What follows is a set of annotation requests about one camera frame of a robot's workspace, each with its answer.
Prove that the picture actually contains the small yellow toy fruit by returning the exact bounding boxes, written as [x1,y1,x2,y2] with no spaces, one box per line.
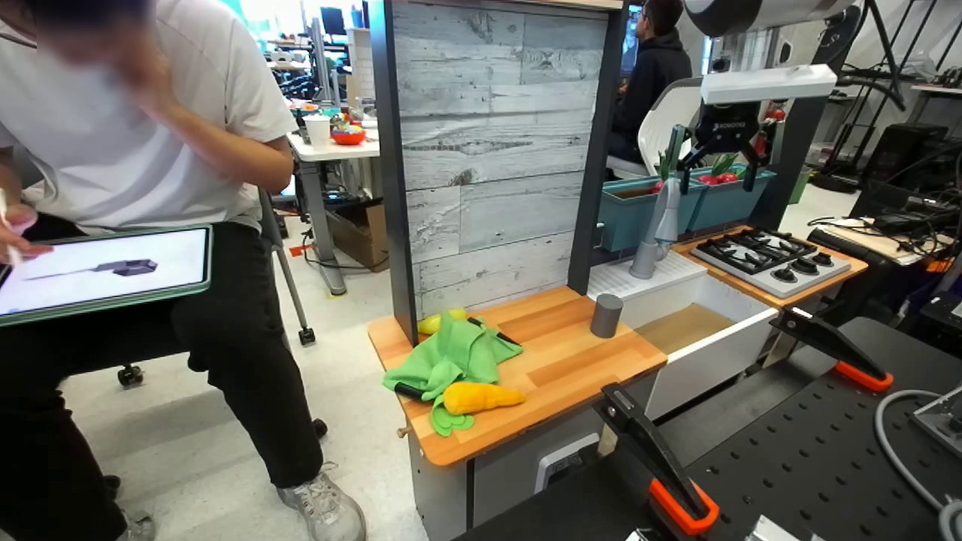
[414,305,468,340]

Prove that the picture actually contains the cardboard box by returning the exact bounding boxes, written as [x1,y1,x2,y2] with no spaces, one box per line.
[321,192,395,274]

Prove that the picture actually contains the tablet computer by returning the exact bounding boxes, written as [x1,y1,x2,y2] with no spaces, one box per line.
[0,221,217,331]

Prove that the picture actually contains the yellow plush toy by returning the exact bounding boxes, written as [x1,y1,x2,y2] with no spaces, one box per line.
[439,378,528,417]

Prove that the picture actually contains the wooden kitchen counter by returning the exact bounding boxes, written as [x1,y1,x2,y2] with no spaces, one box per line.
[363,286,671,473]

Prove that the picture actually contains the person in white shirt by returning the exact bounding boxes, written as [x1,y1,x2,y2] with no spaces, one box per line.
[0,0,371,541]

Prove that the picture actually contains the grey coiled cable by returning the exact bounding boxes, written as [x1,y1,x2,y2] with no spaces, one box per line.
[871,385,962,541]

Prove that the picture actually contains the person right hand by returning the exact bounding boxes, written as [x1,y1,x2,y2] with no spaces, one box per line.
[0,204,55,267]

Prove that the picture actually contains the grey toy faucet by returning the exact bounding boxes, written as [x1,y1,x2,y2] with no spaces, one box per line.
[625,173,685,282]

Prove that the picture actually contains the background person in dark clothes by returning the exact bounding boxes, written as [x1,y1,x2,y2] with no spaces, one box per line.
[611,0,699,167]

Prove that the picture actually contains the grey plank back panel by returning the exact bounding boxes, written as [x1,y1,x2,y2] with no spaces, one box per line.
[389,0,612,320]

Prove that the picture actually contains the person left hand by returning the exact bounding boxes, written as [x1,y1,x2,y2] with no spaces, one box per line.
[114,30,185,120]

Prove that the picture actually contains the red bowl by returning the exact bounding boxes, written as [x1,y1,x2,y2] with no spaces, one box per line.
[330,123,371,149]

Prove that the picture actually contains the aluminium extrusion bracket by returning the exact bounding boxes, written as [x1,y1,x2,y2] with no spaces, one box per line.
[743,514,807,541]
[907,383,962,460]

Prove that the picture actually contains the white background table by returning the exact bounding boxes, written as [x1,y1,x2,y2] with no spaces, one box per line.
[287,127,384,300]

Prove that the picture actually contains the grey cup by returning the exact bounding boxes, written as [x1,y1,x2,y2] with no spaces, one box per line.
[585,292,628,342]

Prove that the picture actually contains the white paper cup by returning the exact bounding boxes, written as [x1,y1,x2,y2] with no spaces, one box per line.
[301,112,333,148]

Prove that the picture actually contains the grey kitchen cabinet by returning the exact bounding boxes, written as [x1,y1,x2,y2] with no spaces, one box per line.
[402,399,608,541]

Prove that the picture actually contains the white toy sink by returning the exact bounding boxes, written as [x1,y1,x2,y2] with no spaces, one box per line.
[585,249,786,424]

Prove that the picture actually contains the black kitchen frame post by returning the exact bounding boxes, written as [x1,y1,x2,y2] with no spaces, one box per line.
[565,0,631,298]
[366,0,424,346]

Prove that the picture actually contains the teal storage bin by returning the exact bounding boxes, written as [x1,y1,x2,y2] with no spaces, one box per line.
[595,161,781,257]

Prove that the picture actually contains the orange black bar clamp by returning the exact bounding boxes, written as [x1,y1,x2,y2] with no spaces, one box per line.
[593,383,725,541]
[772,305,898,396]

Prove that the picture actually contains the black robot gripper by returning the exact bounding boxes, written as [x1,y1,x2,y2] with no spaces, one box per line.
[677,99,766,199]

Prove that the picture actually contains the toy gas stove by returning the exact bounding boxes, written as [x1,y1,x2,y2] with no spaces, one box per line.
[694,226,852,300]

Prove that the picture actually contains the black perforated mounting board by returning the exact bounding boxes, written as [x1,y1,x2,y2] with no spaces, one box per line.
[453,315,962,541]

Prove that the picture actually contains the black stool leg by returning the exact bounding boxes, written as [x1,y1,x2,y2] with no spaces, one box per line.
[257,187,318,347]

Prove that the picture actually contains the green cloth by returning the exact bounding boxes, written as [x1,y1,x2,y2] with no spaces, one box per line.
[379,308,526,440]

